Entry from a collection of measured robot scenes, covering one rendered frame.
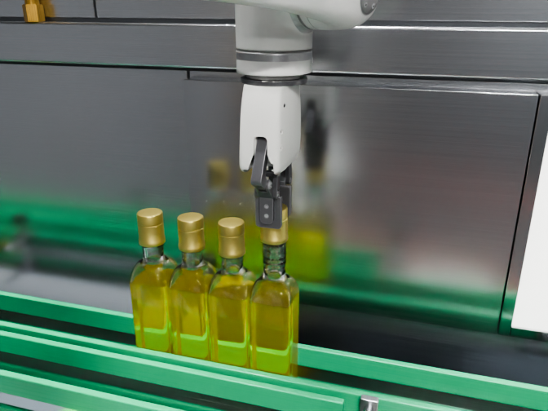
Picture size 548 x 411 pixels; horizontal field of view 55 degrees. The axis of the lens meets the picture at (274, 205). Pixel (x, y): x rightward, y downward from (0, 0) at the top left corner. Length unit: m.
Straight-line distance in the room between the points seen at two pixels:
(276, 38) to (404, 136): 0.24
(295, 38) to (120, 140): 0.42
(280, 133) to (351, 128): 0.17
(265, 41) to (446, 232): 0.37
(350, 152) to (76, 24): 0.45
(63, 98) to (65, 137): 0.07
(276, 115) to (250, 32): 0.09
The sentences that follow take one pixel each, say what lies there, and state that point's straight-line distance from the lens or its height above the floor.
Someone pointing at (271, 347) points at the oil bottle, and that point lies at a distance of 0.72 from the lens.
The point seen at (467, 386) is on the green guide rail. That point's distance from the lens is 0.78.
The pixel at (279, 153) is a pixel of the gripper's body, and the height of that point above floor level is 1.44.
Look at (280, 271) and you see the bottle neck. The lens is 0.68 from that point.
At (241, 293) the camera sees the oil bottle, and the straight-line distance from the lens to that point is 0.69.
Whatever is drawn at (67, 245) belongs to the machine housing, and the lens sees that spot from 1.04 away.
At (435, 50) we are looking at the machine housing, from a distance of 0.71.
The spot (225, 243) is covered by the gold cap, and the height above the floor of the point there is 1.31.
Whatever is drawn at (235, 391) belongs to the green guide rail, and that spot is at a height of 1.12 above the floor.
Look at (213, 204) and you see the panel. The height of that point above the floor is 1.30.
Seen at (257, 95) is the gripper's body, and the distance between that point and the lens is 0.57.
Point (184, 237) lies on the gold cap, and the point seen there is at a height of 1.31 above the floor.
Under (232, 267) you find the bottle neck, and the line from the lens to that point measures 0.69.
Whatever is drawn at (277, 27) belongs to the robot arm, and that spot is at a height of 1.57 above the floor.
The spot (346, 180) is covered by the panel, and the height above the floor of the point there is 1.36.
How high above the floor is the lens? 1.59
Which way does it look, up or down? 21 degrees down
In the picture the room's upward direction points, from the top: straight up
